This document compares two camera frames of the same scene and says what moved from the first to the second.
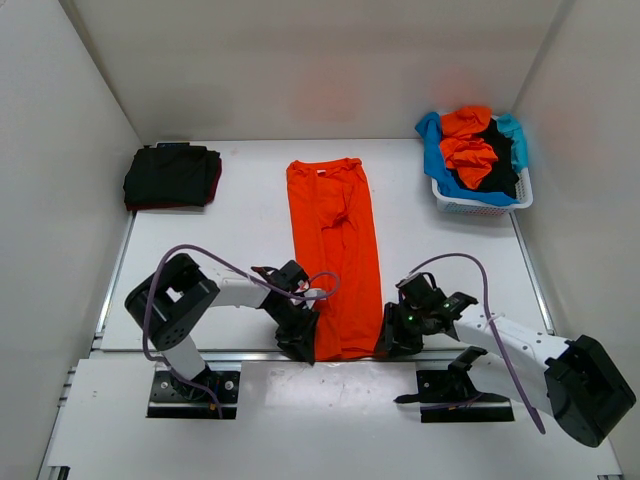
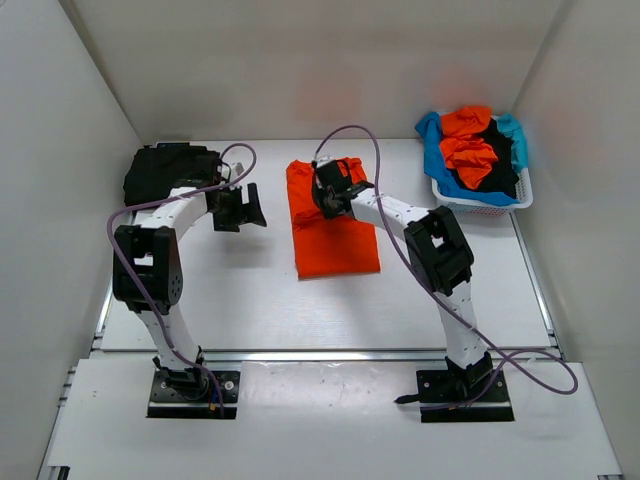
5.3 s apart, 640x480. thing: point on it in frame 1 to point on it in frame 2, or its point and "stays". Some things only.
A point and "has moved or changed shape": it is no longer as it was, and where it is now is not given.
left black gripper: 299,339 to 244,213
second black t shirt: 504,173 stays
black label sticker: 173,145 stays
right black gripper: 394,337 to 330,213
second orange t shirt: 463,146 stays
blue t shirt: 438,167 stays
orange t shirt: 332,223 has moved or changed shape
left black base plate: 174,397 stays
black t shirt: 168,175 stays
